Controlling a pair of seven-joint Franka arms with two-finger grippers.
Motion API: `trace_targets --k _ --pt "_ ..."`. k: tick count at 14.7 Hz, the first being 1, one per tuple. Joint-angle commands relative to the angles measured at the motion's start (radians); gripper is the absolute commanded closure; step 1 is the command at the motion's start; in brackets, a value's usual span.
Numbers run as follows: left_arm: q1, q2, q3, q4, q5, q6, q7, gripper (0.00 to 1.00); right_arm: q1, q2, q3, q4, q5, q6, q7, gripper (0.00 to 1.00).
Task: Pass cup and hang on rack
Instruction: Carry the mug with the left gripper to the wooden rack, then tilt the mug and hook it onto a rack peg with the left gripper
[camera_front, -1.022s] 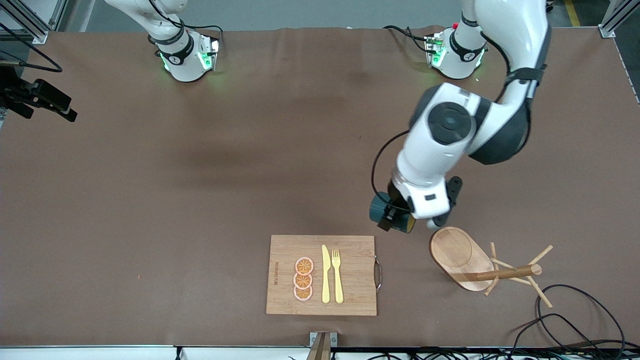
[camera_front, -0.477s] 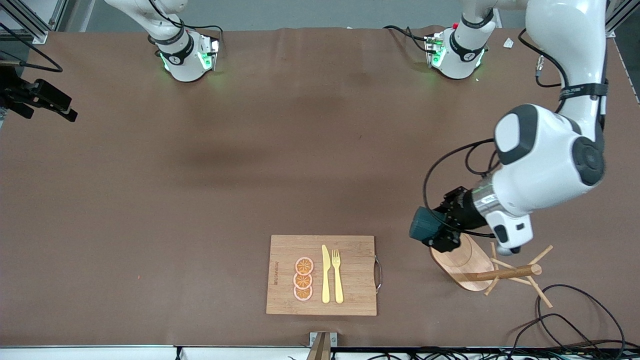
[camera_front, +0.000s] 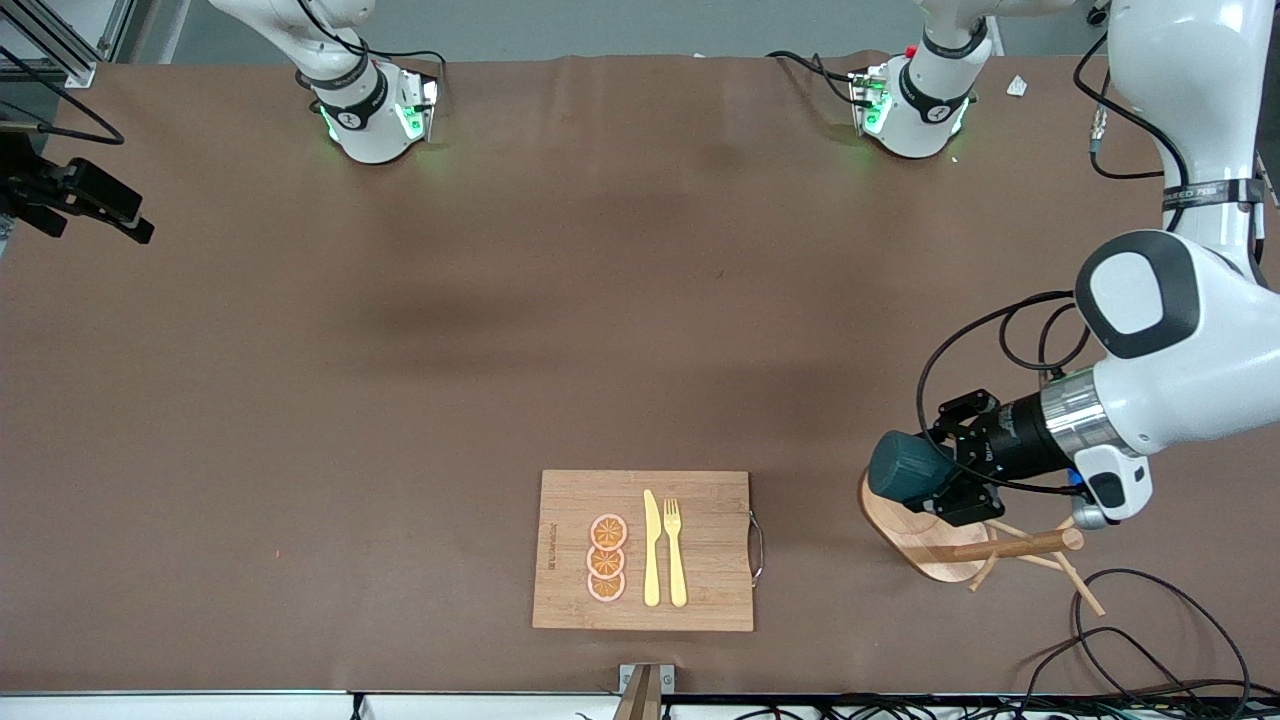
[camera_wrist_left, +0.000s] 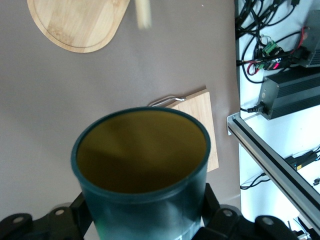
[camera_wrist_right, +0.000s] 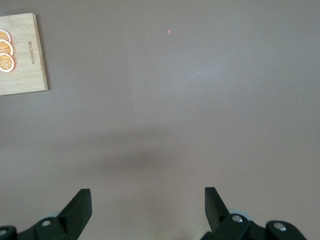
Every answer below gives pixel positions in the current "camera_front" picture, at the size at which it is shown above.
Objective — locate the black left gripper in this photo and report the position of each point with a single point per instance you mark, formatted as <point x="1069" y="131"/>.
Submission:
<point x="1012" y="438"/>

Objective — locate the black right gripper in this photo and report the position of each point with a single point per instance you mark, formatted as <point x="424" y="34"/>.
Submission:
<point x="30" y="192"/>

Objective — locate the dark green mug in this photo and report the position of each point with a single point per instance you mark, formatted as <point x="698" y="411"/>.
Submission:
<point x="905" y="468"/>

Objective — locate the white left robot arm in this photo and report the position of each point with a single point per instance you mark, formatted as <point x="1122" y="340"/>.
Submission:
<point x="1180" y="380"/>

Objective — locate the wooden mug rack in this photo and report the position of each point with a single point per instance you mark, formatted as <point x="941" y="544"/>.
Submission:
<point x="920" y="545"/>

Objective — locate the yellow plastic fork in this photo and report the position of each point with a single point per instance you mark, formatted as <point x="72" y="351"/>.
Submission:
<point x="677" y="570"/>

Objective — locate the yellow plastic knife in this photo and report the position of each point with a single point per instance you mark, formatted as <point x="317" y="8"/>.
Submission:
<point x="651" y="560"/>

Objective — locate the green lit interface box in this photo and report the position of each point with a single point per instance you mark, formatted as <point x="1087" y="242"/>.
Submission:
<point x="415" y="110"/>
<point x="872" y="105"/>

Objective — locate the orange slice toy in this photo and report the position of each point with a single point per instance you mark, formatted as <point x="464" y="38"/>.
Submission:
<point x="606" y="588"/>
<point x="605" y="563"/>
<point x="608" y="531"/>

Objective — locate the white paper scrap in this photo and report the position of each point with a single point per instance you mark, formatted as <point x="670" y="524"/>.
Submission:
<point x="1017" y="86"/>

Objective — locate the aluminium frame post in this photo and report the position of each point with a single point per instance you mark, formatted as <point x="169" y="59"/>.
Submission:
<point x="78" y="72"/>

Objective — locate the metal bracket with brown strip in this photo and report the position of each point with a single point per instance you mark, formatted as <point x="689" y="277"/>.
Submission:
<point x="645" y="690"/>

